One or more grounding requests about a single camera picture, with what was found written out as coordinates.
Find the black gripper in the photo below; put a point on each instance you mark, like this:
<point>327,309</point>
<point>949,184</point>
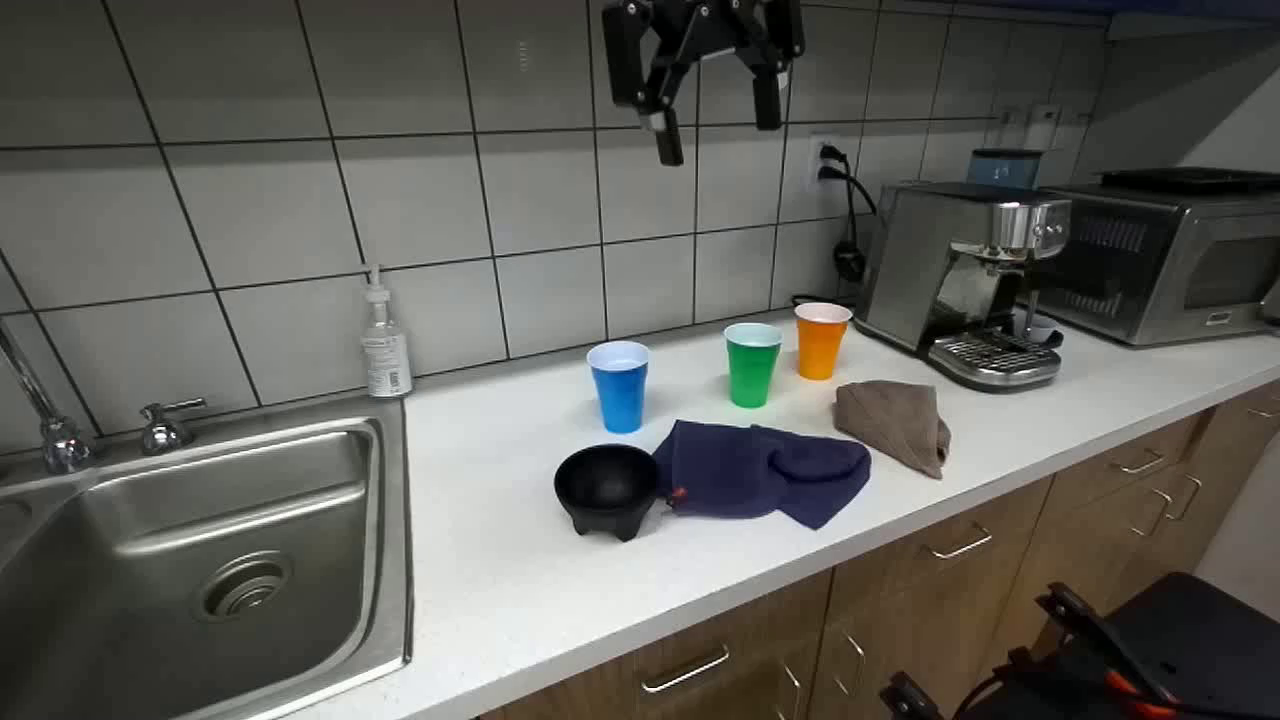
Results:
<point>720,23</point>

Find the orange plastic cup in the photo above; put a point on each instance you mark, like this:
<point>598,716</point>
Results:
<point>822,348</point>

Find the blue plastic cup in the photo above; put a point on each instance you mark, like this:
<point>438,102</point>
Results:
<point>620,393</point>

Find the stainless steel espresso machine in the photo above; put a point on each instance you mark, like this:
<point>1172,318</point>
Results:
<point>920,263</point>

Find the green plastic cup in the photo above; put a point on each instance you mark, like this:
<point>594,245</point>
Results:
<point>755,372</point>

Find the black coffee grinder blue hopper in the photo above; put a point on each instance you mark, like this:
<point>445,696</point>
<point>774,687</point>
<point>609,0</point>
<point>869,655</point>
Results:
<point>1003,165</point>

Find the brown cloth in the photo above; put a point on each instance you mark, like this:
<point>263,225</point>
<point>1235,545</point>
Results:
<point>898,418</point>

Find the navy blue cloth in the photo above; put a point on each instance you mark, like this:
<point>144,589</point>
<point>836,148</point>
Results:
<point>747,471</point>

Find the black footed bowl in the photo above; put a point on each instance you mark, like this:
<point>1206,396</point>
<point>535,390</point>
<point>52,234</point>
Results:
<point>605,490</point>

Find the clear soap pump bottle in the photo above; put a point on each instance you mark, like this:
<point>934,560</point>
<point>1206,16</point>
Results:
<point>387,352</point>

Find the stainless steel microwave oven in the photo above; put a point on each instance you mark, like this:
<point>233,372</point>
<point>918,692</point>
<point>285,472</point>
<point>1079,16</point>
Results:
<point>1162,263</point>

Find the wooden cabinet front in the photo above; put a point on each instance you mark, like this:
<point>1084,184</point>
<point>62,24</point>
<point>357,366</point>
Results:
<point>920,600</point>

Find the stainless steel sink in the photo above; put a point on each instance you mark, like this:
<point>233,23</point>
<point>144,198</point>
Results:
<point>202,560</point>

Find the black cart with orange clamp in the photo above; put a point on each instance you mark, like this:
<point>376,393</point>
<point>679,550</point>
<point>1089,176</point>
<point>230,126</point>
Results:
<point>1186,646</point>

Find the chrome faucet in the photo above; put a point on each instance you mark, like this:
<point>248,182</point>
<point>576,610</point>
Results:
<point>58,434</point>

